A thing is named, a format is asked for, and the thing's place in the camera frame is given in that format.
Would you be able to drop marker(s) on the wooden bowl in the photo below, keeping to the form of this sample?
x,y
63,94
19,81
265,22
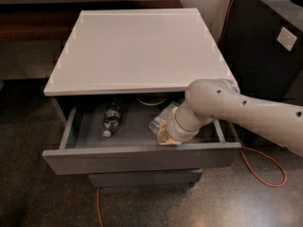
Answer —
x,y
152,99

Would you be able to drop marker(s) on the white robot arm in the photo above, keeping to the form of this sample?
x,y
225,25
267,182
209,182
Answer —
x,y
209,99

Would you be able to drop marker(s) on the dark label water bottle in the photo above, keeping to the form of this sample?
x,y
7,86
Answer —
x,y
111,118

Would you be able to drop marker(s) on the dark wooden bench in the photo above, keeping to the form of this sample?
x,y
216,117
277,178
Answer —
x,y
54,21

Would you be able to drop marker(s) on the grey top drawer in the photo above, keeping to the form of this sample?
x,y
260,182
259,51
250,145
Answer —
x,y
133,148

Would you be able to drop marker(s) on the grey drawer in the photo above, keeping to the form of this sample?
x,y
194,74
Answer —
x,y
133,148
146,178

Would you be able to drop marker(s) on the white label water bottle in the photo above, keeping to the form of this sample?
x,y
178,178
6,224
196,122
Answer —
x,y
160,119

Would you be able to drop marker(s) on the white wall outlet plate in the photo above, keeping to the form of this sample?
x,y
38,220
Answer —
x,y
286,38

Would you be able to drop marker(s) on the grey drawer cabinet white top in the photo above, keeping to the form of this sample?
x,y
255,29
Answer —
x,y
118,53

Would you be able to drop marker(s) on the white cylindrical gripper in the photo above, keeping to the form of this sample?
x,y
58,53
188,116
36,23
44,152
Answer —
x,y
173,126

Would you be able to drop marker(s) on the grey bottom drawer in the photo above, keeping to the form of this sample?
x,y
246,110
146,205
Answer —
x,y
146,178

